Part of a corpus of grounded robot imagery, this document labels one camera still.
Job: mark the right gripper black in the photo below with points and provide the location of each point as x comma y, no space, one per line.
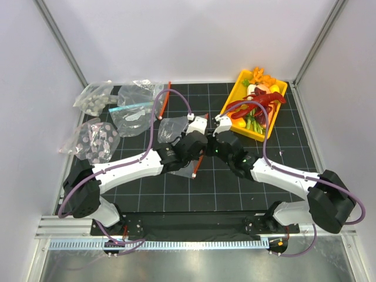
211,139

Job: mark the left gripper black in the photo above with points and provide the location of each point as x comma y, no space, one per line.
196,157

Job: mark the clear bag orange zipper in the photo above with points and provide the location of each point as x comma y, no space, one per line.
166,97
171,130

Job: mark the red toy lobster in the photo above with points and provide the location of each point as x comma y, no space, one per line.
241,108

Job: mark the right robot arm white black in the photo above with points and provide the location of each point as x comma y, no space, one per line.
325,200

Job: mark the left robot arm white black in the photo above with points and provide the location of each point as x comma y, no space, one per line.
86,184

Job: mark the clear bag blue zipper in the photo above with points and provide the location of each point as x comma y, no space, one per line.
137,106

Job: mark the bag of pink discs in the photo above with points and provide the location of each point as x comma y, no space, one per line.
94,140

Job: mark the bag of white pieces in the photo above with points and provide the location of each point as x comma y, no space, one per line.
95,97

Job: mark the toy green onion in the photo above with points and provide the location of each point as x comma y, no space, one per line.
253,125

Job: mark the black grid mat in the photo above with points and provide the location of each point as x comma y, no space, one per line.
215,187

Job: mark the yellow plastic tray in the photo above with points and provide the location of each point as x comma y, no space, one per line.
243,88

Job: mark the toy meat slab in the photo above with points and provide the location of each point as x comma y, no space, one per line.
263,96

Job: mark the yellow toy lemon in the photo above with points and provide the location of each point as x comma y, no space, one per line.
274,88

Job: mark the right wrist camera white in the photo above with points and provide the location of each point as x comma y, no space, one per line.
223,123

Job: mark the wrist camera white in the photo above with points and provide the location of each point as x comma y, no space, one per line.
223,123
199,124

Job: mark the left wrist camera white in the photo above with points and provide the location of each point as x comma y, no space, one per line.
199,124

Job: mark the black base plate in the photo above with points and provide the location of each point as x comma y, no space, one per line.
200,226

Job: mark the slotted cable duct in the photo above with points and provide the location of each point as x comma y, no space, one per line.
103,244

